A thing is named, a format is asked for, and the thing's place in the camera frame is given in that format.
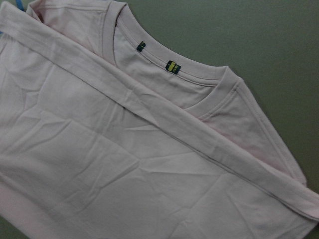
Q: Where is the pink printed t-shirt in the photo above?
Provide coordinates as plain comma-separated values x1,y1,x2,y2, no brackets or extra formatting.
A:
0,0,319,239

